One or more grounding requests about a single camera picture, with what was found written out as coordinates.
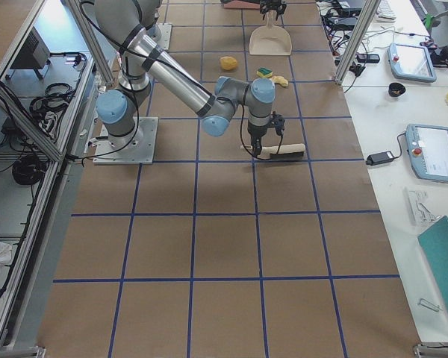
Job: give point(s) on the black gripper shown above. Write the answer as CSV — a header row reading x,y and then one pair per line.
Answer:
x,y
254,134
272,7

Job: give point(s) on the beige plastic dustpan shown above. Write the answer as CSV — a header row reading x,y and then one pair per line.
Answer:
x,y
270,39

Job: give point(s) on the beige hand brush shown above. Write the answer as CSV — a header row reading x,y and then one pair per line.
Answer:
x,y
277,152

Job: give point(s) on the green yellow sponge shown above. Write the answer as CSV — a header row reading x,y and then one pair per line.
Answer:
x,y
264,73

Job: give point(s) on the toy croissant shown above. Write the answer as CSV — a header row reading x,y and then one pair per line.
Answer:
x,y
280,80

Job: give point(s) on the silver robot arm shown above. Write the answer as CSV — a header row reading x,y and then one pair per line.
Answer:
x,y
155,12
126,25

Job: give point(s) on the black phone device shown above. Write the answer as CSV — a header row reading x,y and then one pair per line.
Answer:
x,y
367,58

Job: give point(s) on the black power adapter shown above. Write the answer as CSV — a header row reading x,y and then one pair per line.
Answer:
x,y
380,158

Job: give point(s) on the far teach pendant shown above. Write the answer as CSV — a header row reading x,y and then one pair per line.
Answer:
x,y
411,62

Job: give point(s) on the teach pendant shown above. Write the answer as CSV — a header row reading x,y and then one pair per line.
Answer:
x,y
411,62
428,151

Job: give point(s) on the white paper manual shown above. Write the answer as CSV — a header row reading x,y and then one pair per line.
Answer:
x,y
421,214

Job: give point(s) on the near teach pendant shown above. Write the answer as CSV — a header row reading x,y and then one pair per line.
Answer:
x,y
428,151

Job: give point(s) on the teal folder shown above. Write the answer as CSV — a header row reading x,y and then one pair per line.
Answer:
x,y
434,242

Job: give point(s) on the metal allen key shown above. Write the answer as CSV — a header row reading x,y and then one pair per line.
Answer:
x,y
429,305

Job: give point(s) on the grey control box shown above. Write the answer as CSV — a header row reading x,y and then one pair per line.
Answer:
x,y
33,55

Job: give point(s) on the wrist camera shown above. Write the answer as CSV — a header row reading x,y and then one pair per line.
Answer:
x,y
277,122

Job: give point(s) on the aluminium frame post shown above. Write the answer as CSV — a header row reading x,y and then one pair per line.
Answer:
x,y
366,17

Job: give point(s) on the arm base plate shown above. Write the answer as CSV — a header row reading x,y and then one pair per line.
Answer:
x,y
161,34
126,144

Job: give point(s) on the aluminium side frame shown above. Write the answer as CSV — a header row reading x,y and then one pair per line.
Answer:
x,y
45,126

